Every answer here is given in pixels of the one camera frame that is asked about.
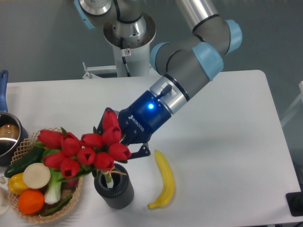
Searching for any yellow bell pepper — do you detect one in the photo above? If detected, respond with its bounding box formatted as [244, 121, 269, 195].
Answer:
[8, 173, 29, 195]

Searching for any round cream bun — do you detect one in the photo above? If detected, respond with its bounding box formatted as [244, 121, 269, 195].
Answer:
[23, 163, 51, 189]

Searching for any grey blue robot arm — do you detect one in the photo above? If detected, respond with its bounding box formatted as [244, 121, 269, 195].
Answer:
[74, 0, 242, 158]

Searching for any woven wicker basket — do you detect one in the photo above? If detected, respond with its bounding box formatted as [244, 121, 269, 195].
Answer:
[8, 132, 83, 224]

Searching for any yellow banana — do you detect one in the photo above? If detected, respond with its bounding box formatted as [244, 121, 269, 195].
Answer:
[147, 150, 175, 210]

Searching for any white frame at right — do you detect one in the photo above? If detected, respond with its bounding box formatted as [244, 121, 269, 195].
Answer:
[280, 81, 303, 127]

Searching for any purple red radish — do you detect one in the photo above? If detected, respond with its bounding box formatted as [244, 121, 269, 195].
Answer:
[66, 179, 79, 188]

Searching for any green chili pepper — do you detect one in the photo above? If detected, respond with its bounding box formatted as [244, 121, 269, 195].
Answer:
[41, 194, 72, 217]

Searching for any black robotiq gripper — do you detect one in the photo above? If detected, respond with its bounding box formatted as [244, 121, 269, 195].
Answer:
[97, 91, 171, 159]

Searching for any green bok choy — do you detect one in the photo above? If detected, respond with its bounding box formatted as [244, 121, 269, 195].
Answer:
[41, 148, 66, 205]

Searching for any orange fruit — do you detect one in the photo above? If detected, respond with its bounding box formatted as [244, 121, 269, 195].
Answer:
[18, 189, 45, 215]

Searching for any dark green cucumber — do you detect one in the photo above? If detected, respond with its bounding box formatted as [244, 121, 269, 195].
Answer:
[4, 146, 45, 178]

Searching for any blue handled saucepan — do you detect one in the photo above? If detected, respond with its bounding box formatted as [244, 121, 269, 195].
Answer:
[0, 70, 28, 166]

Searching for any black device at edge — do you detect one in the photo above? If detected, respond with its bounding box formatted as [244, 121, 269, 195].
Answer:
[285, 192, 303, 217]

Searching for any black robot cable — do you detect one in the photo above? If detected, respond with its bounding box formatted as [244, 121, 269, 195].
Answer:
[119, 37, 131, 78]

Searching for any red tulip bouquet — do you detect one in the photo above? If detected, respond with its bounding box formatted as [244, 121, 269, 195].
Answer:
[36, 124, 131, 188]

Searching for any dark grey ribbed vase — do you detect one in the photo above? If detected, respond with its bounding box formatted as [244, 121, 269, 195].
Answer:
[94, 164, 134, 210]

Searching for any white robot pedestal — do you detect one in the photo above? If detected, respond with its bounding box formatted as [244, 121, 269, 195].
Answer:
[82, 11, 169, 79]

